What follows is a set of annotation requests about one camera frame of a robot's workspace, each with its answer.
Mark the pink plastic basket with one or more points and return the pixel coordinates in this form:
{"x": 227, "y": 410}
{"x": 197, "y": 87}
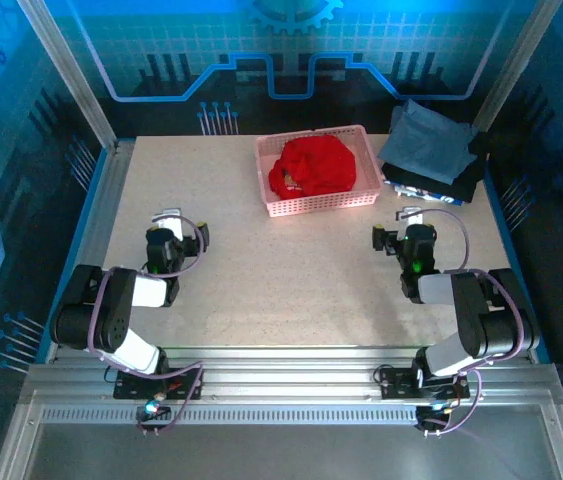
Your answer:
{"x": 311, "y": 205}

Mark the red t-shirt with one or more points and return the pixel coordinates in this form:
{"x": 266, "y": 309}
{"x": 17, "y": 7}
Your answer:
{"x": 321, "y": 165}

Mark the black folded t-shirt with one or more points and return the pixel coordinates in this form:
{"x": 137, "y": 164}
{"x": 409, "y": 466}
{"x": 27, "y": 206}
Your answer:
{"x": 466, "y": 185}

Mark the grey-blue folded t-shirt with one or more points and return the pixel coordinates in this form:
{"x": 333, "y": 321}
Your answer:
{"x": 426, "y": 145}

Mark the grey metal panel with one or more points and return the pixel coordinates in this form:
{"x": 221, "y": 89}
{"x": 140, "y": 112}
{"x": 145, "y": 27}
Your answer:
{"x": 286, "y": 455}

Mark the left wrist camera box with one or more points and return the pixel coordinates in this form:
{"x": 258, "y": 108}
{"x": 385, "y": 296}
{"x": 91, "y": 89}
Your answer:
{"x": 171, "y": 225}

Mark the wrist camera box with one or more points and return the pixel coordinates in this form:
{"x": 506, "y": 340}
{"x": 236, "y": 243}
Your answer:
{"x": 413, "y": 215}
{"x": 171, "y": 225}

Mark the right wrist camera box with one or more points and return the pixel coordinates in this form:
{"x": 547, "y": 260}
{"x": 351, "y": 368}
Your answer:
{"x": 413, "y": 215}

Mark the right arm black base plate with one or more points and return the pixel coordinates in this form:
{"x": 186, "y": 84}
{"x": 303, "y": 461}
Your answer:
{"x": 396, "y": 385}

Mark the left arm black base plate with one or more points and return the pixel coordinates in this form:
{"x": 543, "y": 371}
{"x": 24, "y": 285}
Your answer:
{"x": 131, "y": 387}

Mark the aluminium frame rail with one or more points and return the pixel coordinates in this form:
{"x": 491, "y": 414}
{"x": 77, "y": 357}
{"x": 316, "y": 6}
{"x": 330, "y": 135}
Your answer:
{"x": 286, "y": 380}

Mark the aluminium corner post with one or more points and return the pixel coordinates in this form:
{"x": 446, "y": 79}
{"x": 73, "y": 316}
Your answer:
{"x": 516, "y": 65}
{"x": 68, "y": 75}

